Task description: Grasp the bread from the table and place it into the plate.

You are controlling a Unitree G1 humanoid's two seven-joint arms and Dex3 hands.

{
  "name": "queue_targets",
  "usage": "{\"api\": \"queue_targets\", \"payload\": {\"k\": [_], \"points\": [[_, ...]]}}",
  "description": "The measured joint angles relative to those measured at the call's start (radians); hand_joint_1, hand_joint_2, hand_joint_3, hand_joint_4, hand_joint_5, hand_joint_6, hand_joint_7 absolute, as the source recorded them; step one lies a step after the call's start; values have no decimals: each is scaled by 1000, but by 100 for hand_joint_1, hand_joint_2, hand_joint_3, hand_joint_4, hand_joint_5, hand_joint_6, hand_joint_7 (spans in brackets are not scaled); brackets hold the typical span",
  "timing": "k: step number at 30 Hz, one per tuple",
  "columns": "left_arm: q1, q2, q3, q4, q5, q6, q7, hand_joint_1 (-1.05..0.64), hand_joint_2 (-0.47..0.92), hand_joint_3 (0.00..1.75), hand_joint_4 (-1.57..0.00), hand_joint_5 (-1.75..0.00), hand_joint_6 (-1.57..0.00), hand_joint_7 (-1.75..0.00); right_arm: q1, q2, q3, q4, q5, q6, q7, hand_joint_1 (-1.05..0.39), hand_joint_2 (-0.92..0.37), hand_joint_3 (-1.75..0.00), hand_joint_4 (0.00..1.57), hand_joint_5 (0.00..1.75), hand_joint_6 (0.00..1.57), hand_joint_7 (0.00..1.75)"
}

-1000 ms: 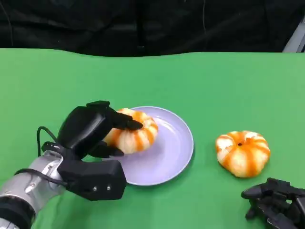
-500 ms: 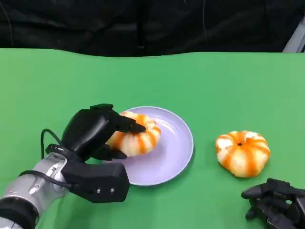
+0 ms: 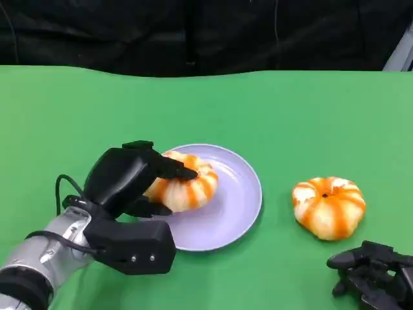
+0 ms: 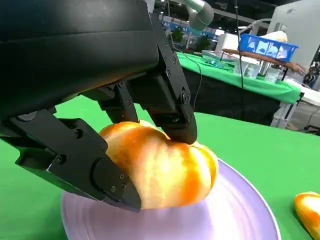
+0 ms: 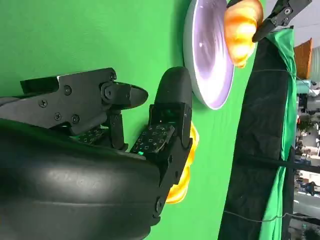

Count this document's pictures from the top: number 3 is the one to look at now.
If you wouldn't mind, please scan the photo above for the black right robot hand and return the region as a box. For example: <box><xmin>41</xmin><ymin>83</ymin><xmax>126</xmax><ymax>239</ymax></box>
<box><xmin>326</xmin><ymin>240</ymin><xmax>413</xmax><ymax>310</ymax></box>

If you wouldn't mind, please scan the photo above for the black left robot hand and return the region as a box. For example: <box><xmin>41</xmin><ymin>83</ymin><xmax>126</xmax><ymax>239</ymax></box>
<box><xmin>83</xmin><ymin>140</ymin><xmax>198</xmax><ymax>220</ymax></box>

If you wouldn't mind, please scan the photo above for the orange and white toy bread roll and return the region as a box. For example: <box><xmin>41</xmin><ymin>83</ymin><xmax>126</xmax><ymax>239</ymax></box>
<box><xmin>143</xmin><ymin>150</ymin><xmax>219</xmax><ymax>213</ymax></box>
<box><xmin>292</xmin><ymin>176</ymin><xmax>367</xmax><ymax>242</ymax></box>

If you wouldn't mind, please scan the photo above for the green table cloth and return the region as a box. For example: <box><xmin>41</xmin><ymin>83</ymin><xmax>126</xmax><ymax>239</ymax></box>
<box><xmin>0</xmin><ymin>65</ymin><xmax>413</xmax><ymax>310</ymax></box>

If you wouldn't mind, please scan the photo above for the lilac plate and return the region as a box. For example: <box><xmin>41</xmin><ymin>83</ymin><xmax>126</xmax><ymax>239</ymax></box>
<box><xmin>141</xmin><ymin>143</ymin><xmax>263</xmax><ymax>252</ymax></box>

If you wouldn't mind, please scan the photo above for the black backdrop cloth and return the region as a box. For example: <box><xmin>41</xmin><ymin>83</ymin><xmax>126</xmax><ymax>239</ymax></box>
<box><xmin>0</xmin><ymin>0</ymin><xmax>413</xmax><ymax>78</ymax></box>

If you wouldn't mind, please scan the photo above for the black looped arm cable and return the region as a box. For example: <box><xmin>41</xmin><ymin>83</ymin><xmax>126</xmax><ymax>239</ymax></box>
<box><xmin>55</xmin><ymin>174</ymin><xmax>86</xmax><ymax>217</ymax></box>

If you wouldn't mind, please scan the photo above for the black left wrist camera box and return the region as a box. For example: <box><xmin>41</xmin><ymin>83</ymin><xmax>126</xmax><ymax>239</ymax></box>
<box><xmin>83</xmin><ymin>216</ymin><xmax>177</xmax><ymax>276</ymax></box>

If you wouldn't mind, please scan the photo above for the black camera cable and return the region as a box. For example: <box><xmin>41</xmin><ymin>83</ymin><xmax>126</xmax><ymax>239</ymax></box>
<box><xmin>25</xmin><ymin>231</ymin><xmax>104</xmax><ymax>254</ymax></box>

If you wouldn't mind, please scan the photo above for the grey metal frame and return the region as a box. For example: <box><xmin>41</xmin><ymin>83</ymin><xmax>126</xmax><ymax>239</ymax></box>
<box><xmin>382</xmin><ymin>24</ymin><xmax>413</xmax><ymax>72</ymax></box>

